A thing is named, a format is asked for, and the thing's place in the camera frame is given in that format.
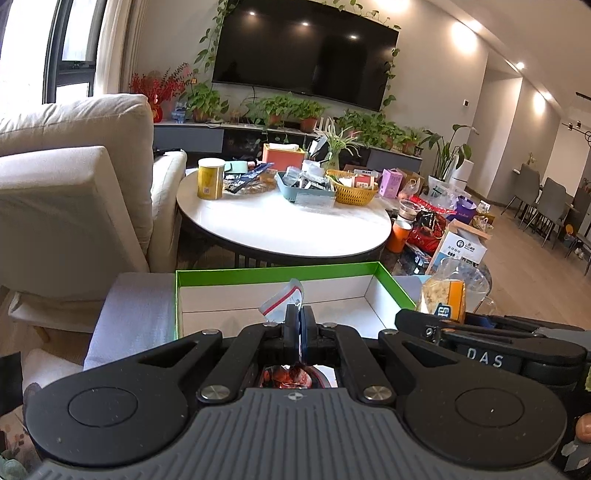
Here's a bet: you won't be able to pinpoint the brown paper bag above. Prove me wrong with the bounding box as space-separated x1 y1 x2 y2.
397 168 426 195

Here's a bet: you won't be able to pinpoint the yellow chip snack packet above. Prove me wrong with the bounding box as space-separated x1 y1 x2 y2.
418 276 468 324

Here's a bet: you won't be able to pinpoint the cream sofa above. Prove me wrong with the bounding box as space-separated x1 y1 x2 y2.
0 92 188 334

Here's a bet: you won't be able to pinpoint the red flower arrangement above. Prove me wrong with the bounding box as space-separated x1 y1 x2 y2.
129 64 193 123

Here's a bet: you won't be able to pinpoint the spider plant in glass vase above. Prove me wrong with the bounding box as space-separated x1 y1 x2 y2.
316 126 366 172

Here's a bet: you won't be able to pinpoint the white round coffee table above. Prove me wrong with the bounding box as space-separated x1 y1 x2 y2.
175 167 393 269

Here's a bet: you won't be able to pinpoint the grey cloth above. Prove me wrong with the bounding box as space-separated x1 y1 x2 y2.
82 271 178 371

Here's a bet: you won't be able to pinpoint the dark flat snack packets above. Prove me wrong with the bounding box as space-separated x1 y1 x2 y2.
223 162 279 195

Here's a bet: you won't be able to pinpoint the clear red-striped snack packet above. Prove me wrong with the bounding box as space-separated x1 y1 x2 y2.
259 279 331 389

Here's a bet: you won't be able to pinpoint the grey dining chair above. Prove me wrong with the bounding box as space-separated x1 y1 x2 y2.
530 177 570 246
505 163 542 219

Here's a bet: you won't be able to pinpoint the black-framed window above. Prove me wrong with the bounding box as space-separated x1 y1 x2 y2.
42 0 101 105

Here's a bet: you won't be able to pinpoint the green cardboard box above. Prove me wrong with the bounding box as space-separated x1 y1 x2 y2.
174 261 419 343

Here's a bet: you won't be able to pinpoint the white and blue carton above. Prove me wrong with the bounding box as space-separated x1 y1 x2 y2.
425 219 489 278

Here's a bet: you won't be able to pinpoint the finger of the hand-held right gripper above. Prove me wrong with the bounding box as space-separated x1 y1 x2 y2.
394 308 462 345
464 314 546 330

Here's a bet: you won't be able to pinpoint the orange cup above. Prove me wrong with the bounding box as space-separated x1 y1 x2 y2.
385 220 413 254

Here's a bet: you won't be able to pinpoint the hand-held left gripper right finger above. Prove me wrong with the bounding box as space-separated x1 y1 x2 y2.
301 305 458 403

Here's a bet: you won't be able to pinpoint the yellow woven basket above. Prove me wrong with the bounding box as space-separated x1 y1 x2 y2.
326 170 380 206

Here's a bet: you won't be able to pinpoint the purple paper bag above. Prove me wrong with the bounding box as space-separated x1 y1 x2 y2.
454 196 477 225

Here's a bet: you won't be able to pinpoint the yellow canister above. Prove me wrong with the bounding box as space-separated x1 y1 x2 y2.
198 158 226 200

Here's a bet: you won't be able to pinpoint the red gift bag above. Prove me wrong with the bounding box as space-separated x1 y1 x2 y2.
405 209 450 259

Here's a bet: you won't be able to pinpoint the printed floor cushion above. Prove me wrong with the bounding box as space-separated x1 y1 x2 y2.
0 346 89 477

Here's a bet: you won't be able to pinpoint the green potted plant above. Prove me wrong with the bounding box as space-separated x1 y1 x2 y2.
244 93 302 128
401 128 426 156
181 79 230 123
295 99 328 133
336 110 408 149

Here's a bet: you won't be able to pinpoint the pink carton box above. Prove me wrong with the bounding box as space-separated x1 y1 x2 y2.
379 168 405 199

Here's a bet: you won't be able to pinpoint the clear plastic pitcher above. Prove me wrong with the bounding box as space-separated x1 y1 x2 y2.
438 257 498 320

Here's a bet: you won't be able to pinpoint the blue plastic basket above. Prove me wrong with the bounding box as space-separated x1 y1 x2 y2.
276 167 337 206

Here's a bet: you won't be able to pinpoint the orange tissue box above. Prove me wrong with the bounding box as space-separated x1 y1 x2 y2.
262 143 308 172

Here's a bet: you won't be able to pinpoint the large-leaf plant in white planter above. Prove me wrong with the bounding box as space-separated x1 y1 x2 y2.
421 124 479 186

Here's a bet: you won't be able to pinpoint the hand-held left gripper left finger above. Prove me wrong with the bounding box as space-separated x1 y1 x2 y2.
134 305 302 403

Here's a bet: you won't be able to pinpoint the wall-mounted black television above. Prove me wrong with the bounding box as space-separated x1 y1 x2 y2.
211 0 400 112

